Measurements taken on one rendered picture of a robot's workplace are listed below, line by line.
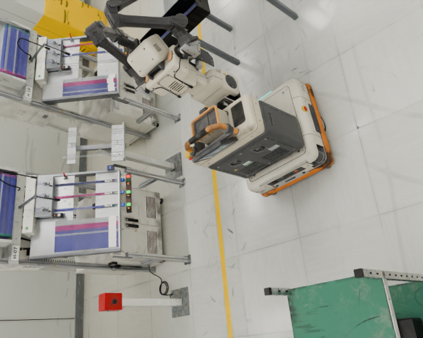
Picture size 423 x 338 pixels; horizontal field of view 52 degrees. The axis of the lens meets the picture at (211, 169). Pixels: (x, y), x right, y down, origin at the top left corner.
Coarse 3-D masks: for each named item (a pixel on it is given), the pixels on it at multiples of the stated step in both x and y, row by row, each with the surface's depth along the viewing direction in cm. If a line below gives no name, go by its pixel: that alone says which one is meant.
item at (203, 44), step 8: (168, 0) 346; (176, 0) 337; (272, 0) 327; (168, 8) 344; (280, 8) 336; (288, 8) 340; (208, 16) 387; (296, 16) 346; (224, 24) 399; (200, 40) 358; (208, 48) 365; (216, 48) 370; (224, 56) 377; (232, 56) 384
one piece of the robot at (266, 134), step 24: (240, 120) 254; (264, 120) 258; (288, 120) 277; (192, 144) 283; (240, 144) 262; (264, 144) 266; (288, 144) 271; (216, 168) 288; (240, 168) 293; (264, 168) 298
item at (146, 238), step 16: (144, 192) 416; (144, 208) 409; (128, 224) 392; (144, 224) 403; (160, 224) 416; (128, 240) 385; (144, 240) 397; (160, 240) 410; (80, 256) 406; (96, 256) 384; (112, 256) 368; (80, 272) 407; (96, 272) 415; (112, 272) 423; (128, 272) 431
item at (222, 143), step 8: (232, 128) 247; (224, 136) 249; (216, 144) 244; (224, 144) 245; (192, 152) 265; (200, 152) 262; (208, 152) 249; (216, 152) 260; (192, 160) 257; (200, 160) 261
